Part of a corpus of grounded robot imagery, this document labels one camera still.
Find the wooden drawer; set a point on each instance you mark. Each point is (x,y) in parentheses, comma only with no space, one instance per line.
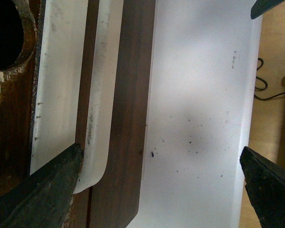
(61,111)

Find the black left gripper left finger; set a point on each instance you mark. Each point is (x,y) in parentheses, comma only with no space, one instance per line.
(43,199)

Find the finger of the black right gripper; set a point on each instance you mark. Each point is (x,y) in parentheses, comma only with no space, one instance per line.
(260,7)

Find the white drawer handle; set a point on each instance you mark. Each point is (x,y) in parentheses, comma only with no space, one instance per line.
(101,97)

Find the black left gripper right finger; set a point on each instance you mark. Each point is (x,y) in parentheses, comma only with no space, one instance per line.
(265,186)

